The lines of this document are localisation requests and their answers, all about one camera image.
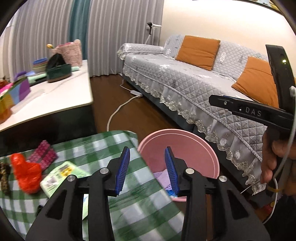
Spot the black hat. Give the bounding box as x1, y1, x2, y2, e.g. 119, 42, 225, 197
46, 53, 66, 70

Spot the pink paper sheet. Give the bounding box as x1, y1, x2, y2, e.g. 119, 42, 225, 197
0, 83, 14, 95

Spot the person's right hand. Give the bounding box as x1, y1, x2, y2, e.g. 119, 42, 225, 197
260, 130, 292, 186

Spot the grey quilted sofa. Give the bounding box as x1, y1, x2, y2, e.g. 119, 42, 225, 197
117, 35, 296, 204

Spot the orange cushion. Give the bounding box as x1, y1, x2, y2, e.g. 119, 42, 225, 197
175, 35, 221, 71
232, 56, 280, 108

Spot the grey curtain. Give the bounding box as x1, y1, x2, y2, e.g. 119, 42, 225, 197
85, 0, 164, 77
2, 0, 74, 70

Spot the light green labelled packet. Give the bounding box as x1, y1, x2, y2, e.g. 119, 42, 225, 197
40, 161, 92, 198

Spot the stack of coloured bowls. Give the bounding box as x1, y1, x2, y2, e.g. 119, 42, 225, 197
32, 58, 49, 73

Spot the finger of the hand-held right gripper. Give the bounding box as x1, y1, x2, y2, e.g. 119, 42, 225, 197
209, 95, 244, 112

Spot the white floor lamp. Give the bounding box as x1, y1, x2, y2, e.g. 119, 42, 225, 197
146, 22, 162, 45

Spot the pink knitted pouch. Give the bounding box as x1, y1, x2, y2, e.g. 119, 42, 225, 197
28, 140, 58, 172

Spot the dark green round tin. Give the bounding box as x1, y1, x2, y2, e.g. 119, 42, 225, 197
46, 64, 72, 82

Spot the colourful tin box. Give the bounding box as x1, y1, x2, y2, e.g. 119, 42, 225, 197
0, 77, 31, 124

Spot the orange-red plastic bag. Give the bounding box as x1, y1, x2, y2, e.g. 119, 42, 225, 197
10, 153, 43, 194

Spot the pale green plastic bag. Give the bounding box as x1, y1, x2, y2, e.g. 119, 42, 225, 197
81, 193, 90, 219

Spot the teal curtain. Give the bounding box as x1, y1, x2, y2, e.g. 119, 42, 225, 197
69, 0, 92, 44

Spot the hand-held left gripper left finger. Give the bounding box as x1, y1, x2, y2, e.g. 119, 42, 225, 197
25, 146, 130, 241

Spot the white power strip with cable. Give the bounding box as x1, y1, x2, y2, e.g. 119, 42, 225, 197
107, 79, 143, 132

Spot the green checked tablecloth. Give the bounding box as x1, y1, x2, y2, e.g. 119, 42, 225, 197
0, 130, 185, 241

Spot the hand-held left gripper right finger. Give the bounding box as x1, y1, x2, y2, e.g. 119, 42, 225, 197
164, 146, 271, 241

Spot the white cable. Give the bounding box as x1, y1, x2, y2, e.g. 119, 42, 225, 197
264, 86, 296, 224

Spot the leopard print scrunchie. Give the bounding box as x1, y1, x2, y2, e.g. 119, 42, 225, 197
0, 162, 11, 196

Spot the pink fabric basket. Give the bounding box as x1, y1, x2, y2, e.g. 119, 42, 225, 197
54, 39, 83, 67

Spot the pink basin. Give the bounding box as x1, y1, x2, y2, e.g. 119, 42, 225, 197
137, 129, 220, 202

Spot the white top coffee table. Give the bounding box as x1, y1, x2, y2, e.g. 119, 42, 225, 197
0, 60, 97, 158

